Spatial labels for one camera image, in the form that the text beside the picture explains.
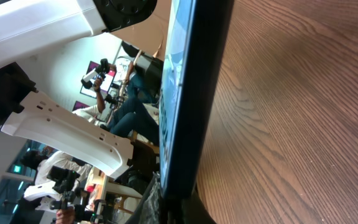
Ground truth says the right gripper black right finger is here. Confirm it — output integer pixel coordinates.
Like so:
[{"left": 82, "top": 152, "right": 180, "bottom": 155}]
[{"left": 167, "top": 187, "right": 216, "bottom": 224}]

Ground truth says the seated person in jeans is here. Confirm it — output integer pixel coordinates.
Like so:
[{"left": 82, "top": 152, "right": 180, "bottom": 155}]
[{"left": 73, "top": 61, "right": 160, "bottom": 146}]

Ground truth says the person in white shirt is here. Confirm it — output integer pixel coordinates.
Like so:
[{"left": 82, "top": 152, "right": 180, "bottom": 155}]
[{"left": 20, "top": 149, "right": 93, "bottom": 224}]

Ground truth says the Samsung Galaxy smartphone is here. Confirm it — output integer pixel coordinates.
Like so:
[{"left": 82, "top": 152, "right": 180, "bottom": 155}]
[{"left": 159, "top": 0, "right": 234, "bottom": 200}]

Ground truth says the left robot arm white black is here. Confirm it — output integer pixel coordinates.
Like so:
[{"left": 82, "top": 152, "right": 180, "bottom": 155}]
[{"left": 0, "top": 0, "right": 157, "bottom": 178}]

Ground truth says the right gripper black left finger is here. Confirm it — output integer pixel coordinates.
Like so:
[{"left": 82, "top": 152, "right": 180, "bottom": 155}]
[{"left": 126, "top": 177, "right": 163, "bottom": 224}]

